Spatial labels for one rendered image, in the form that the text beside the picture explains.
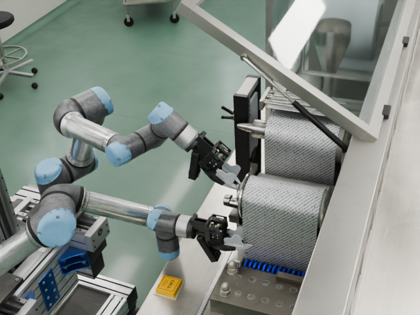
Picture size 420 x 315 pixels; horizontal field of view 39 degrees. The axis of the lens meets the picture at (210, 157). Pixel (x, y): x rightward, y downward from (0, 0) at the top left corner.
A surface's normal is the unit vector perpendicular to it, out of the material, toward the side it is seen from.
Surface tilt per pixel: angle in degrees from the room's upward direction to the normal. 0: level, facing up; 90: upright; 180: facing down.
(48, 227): 86
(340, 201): 0
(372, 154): 0
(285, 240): 90
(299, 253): 90
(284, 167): 92
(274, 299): 0
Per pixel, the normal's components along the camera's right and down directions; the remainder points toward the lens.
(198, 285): -0.06, -0.81
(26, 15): 0.93, 0.17
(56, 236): 0.30, 0.48
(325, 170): -0.36, 0.59
